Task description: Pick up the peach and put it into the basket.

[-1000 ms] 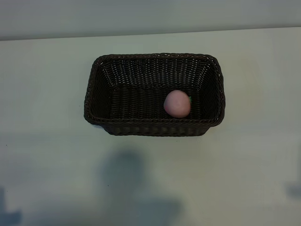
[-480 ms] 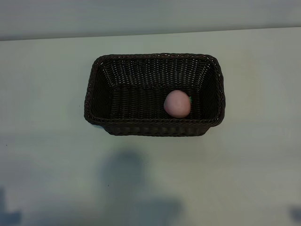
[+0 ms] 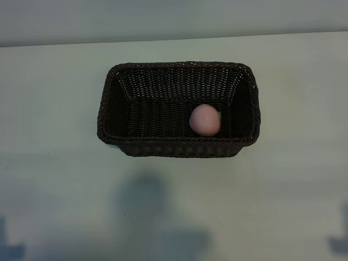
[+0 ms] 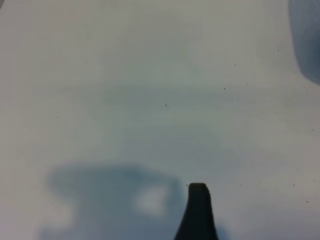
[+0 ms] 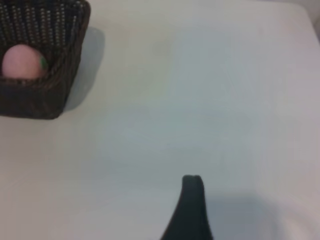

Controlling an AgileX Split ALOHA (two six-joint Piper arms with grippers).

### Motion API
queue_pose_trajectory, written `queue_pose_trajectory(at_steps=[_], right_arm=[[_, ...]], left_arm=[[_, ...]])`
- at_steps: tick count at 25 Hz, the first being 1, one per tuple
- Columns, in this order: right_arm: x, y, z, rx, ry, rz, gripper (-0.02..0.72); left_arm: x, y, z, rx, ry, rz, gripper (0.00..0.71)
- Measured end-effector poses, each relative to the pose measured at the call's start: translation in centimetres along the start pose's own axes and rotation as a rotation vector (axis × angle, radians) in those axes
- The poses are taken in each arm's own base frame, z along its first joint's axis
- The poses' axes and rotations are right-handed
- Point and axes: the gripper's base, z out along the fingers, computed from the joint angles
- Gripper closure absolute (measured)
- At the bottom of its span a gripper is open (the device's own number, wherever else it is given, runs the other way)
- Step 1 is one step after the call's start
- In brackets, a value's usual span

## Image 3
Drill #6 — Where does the dark brown woven basket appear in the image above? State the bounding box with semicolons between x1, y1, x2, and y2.
97;61;262;158

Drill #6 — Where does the pink peach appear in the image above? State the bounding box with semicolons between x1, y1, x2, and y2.
189;104;222;136

